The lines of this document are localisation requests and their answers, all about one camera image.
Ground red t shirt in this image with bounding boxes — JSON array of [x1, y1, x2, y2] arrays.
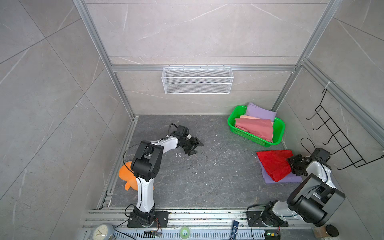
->
[[257, 150, 293, 182]]

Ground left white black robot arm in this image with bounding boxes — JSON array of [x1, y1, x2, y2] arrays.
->
[[131, 135, 204, 220]]

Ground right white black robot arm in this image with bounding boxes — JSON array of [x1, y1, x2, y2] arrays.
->
[[261, 155, 346, 227]]

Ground purple folded t shirt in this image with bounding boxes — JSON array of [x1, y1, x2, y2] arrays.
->
[[259, 161, 303, 184]]

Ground green plastic basket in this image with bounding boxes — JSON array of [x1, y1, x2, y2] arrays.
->
[[227, 104, 286, 148]]

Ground pink folded t shirt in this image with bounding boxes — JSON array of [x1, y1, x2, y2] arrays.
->
[[235, 118, 274, 143]]

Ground purple t shirt in basket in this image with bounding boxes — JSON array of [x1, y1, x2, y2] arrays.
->
[[245, 103, 277, 122]]

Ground orange plush dolphin toy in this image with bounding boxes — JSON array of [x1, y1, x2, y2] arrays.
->
[[119, 161, 138, 191]]

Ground brown jar black lid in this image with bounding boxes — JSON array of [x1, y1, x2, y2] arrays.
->
[[313, 225, 340, 239]]

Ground green tape roll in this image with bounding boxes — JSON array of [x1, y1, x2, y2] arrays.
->
[[180, 226, 191, 240]]

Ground small green circuit device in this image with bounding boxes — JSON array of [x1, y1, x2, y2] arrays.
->
[[265, 230, 281, 240]]

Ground blue marker pen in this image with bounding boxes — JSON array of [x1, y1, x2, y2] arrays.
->
[[230, 220, 239, 240]]

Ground white analog clock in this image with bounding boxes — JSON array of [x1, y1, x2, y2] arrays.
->
[[92, 223, 114, 240]]

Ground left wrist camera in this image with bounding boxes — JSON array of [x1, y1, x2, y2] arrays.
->
[[174, 125, 190, 139]]

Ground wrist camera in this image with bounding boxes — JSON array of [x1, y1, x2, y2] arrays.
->
[[311, 148, 331, 164], [174, 125, 190, 139]]

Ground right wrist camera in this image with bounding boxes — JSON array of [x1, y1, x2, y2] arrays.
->
[[311, 148, 331, 164]]

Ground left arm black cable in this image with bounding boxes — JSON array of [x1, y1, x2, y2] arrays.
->
[[167, 122, 178, 139]]

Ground black wire hook rack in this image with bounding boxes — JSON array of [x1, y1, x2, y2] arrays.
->
[[306, 89, 384, 171]]

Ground aluminium front rail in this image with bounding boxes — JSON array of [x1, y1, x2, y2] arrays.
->
[[81, 208, 331, 231]]

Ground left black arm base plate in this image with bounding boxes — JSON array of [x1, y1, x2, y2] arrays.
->
[[127, 211, 170, 228]]

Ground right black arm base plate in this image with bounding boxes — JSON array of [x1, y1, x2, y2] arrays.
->
[[246, 211, 289, 228]]

